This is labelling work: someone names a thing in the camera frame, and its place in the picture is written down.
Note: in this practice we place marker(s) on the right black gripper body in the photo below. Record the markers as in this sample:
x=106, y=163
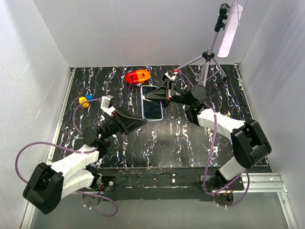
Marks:
x=175, y=95

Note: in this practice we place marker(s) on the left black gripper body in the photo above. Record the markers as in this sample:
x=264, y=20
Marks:
x=110, y=128

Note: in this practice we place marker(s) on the phone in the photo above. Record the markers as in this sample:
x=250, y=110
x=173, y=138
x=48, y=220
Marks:
x=77, y=144
x=151, y=111

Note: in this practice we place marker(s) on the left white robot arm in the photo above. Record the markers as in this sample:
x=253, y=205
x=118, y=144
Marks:
x=49, y=184

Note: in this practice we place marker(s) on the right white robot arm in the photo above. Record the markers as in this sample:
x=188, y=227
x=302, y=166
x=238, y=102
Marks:
x=249, y=142

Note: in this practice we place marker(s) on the phone in blue case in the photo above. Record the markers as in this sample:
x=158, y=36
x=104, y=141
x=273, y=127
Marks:
x=77, y=144

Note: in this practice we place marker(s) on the red orange toy boat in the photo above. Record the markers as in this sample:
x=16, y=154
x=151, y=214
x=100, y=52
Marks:
x=137, y=77

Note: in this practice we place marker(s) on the blue toy block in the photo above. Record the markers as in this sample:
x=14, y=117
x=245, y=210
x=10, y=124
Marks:
x=89, y=97

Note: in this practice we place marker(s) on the yellow toy block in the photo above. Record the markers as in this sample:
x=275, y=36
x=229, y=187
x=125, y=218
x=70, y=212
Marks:
x=83, y=101

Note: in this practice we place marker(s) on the lilac tripod stand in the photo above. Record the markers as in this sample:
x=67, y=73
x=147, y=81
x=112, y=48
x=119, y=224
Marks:
x=209, y=55

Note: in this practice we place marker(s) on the white light bar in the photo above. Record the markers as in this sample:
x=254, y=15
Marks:
x=230, y=29

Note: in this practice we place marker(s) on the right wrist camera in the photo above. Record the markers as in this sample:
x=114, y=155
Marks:
x=172, y=76

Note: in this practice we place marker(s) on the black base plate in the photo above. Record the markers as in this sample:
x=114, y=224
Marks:
x=152, y=183

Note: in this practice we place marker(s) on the aluminium frame rail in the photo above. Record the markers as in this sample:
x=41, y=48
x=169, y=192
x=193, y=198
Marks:
x=245, y=182

